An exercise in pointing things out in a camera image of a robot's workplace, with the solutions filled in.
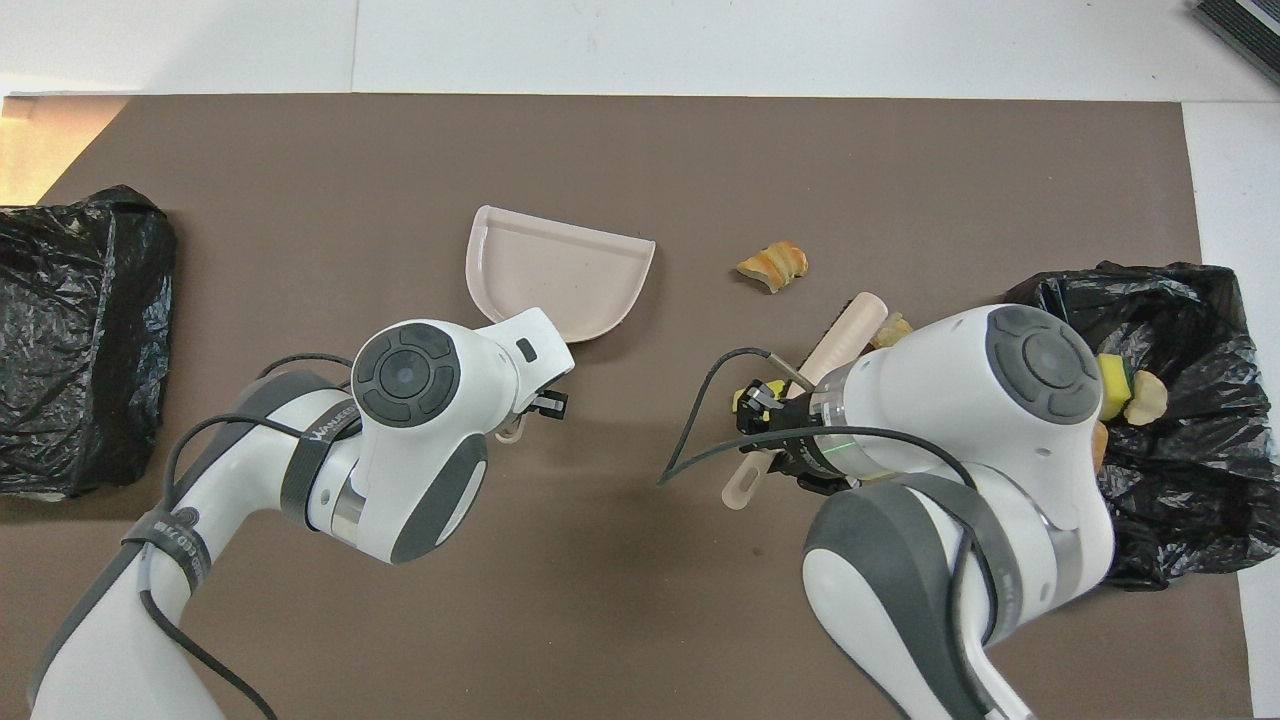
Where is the pale yellow bread chunk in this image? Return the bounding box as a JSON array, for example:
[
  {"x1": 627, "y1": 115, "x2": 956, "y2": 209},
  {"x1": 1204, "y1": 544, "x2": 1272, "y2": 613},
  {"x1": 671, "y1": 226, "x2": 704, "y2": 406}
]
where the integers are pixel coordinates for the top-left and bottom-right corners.
[{"x1": 1124, "y1": 369, "x2": 1170, "y2": 427}]

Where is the green and yellow sponge piece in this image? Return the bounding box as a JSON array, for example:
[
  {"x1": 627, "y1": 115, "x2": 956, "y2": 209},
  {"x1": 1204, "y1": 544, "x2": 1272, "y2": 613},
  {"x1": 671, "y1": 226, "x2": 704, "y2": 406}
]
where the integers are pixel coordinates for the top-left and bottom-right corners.
[{"x1": 1097, "y1": 352, "x2": 1135, "y2": 422}]

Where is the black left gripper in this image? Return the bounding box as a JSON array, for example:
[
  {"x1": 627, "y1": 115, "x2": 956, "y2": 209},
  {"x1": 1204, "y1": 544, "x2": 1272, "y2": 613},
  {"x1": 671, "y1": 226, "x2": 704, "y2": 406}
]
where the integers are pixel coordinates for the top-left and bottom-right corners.
[{"x1": 518, "y1": 388, "x2": 571, "y2": 423}]

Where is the orange striped bread piece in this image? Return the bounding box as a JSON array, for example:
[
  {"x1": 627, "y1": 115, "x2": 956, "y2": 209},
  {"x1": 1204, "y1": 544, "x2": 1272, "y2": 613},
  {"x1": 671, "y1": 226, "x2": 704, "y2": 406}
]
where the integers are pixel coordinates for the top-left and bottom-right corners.
[{"x1": 736, "y1": 240, "x2": 810, "y2": 295}]

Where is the pale pink plastic dustpan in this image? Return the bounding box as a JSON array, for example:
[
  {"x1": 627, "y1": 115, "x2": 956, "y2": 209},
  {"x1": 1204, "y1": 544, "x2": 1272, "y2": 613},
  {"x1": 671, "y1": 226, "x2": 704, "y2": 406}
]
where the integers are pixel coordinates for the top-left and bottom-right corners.
[{"x1": 465, "y1": 204, "x2": 658, "y2": 444}]

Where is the black bag covered box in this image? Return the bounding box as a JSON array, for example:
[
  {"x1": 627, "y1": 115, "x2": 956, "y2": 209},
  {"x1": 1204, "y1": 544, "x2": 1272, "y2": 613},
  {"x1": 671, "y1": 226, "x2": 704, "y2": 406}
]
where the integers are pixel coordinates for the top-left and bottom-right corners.
[{"x1": 0, "y1": 184, "x2": 179, "y2": 501}]

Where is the open black bag lined bin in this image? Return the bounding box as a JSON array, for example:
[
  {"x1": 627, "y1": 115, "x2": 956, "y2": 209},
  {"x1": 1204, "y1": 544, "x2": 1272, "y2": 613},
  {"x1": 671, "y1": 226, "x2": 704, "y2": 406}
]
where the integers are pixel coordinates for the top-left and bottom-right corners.
[{"x1": 1005, "y1": 260, "x2": 1280, "y2": 591}]

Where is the large brown table mat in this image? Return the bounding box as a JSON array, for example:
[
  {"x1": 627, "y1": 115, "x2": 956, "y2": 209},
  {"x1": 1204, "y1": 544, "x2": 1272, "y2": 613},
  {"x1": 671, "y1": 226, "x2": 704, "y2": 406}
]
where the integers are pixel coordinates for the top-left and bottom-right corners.
[{"x1": 0, "y1": 93, "x2": 1256, "y2": 720}]

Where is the grey ribbed device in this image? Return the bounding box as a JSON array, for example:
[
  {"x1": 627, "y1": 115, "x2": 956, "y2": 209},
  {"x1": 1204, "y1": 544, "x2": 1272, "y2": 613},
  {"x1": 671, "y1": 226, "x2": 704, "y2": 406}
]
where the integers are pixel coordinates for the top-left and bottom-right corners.
[{"x1": 1190, "y1": 0, "x2": 1280, "y2": 86}]

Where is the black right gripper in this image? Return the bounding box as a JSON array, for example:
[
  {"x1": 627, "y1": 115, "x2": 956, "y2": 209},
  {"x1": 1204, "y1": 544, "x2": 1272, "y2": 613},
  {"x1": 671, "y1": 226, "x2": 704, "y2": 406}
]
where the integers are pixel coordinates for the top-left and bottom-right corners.
[{"x1": 735, "y1": 377, "x2": 863, "y2": 499}]

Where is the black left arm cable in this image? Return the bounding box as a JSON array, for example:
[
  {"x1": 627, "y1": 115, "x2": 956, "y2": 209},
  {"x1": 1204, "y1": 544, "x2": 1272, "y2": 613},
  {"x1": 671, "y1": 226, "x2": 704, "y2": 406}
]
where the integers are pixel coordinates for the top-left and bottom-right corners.
[{"x1": 135, "y1": 352, "x2": 356, "y2": 720}]

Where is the pale pink hand brush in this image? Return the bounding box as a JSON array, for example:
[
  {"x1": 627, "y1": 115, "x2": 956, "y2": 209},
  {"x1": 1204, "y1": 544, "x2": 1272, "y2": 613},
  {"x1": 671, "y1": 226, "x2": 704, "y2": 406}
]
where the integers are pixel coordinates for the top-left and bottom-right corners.
[{"x1": 721, "y1": 291, "x2": 890, "y2": 512}]

